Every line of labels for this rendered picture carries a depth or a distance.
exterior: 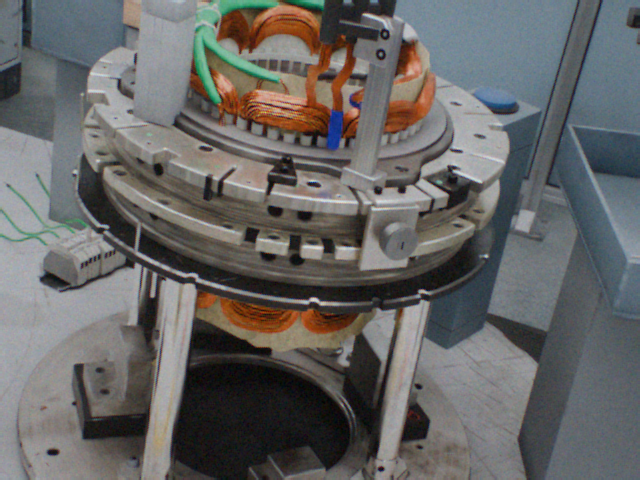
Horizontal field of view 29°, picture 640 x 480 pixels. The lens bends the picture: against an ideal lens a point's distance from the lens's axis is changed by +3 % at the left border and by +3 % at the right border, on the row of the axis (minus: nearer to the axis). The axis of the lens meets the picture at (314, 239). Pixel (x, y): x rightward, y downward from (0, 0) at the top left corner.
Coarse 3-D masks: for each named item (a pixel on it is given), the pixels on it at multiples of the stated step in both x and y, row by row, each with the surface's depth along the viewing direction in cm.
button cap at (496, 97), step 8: (480, 88) 117; (488, 88) 118; (496, 88) 118; (480, 96) 116; (488, 96) 116; (496, 96) 116; (504, 96) 116; (512, 96) 117; (488, 104) 115; (496, 104) 115; (504, 104) 115; (512, 104) 116
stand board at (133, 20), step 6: (126, 0) 117; (132, 0) 117; (138, 0) 117; (126, 6) 117; (132, 6) 117; (138, 6) 116; (198, 6) 119; (126, 12) 117; (132, 12) 117; (138, 12) 117; (126, 18) 117; (132, 18) 117; (138, 18) 117; (126, 24) 118; (132, 24) 117; (138, 24) 117
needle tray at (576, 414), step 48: (576, 144) 102; (624, 144) 107; (576, 192) 100; (624, 192) 105; (576, 240) 103; (624, 240) 97; (576, 288) 101; (624, 288) 86; (576, 336) 99; (624, 336) 96; (576, 384) 98; (624, 384) 98; (528, 432) 110; (576, 432) 100; (624, 432) 100
